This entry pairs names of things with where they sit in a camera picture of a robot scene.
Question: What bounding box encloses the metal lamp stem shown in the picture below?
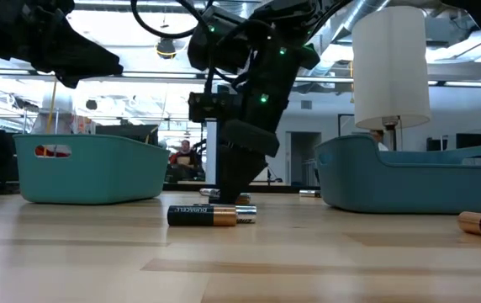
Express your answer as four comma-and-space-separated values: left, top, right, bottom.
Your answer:
382, 116, 401, 152

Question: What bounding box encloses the round ceiling spot lamp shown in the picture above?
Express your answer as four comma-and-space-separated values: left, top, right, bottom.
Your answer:
156, 37, 177, 60

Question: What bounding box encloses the white cylindrical lamp shade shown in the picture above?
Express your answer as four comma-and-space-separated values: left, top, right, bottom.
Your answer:
351, 6, 432, 130

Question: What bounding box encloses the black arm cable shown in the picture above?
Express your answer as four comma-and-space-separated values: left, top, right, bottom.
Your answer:
129, 0, 209, 40

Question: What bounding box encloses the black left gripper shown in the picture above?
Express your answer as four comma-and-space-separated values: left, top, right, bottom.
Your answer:
0, 0, 124, 89

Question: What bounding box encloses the blue plastic bin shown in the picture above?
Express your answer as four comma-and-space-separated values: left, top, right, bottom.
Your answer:
314, 134, 481, 215

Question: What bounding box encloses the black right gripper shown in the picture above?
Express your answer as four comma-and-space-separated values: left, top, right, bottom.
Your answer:
217, 19, 321, 204

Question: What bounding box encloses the green plastic bin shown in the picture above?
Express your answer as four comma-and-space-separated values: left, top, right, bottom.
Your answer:
13, 133, 170, 205

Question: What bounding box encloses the yellow hanging cable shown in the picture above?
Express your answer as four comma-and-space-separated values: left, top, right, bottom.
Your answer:
45, 82, 59, 136

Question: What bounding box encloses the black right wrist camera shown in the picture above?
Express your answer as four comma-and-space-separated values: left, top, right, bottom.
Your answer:
188, 92, 241, 124

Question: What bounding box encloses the silver ventilation duct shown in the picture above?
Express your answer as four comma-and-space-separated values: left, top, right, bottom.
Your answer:
294, 0, 378, 92

